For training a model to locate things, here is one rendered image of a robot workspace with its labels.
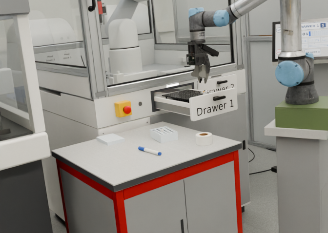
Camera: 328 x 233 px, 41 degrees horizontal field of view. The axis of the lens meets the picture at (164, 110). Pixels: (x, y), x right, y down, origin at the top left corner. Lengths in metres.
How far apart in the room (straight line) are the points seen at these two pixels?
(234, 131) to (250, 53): 1.53
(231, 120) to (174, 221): 1.07
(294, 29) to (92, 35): 0.90
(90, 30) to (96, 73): 0.21
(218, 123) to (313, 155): 0.71
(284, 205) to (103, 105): 1.01
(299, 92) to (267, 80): 1.96
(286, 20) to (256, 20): 2.11
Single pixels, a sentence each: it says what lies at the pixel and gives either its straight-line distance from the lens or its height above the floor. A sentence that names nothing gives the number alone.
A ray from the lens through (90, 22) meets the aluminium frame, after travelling 2.08.
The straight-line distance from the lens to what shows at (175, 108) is 2.13.
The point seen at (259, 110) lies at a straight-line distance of 4.14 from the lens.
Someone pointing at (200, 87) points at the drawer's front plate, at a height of 0.90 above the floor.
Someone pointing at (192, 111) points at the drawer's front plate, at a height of 0.86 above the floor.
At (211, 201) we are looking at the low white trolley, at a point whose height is 0.54.
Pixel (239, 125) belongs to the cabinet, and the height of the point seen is 0.60.
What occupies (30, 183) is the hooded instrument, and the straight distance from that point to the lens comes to 1.86.
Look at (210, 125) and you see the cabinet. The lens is 2.55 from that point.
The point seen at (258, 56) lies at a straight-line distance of 4.05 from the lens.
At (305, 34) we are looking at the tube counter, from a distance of 2.92.
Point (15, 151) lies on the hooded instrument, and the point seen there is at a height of 0.86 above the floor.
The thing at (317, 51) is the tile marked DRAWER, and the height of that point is 1.01.
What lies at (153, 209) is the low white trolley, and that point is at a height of 0.61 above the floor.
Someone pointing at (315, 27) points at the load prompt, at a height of 1.15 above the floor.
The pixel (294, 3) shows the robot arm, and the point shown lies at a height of 1.31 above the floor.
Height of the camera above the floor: 1.32
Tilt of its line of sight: 13 degrees down
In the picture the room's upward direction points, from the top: 5 degrees counter-clockwise
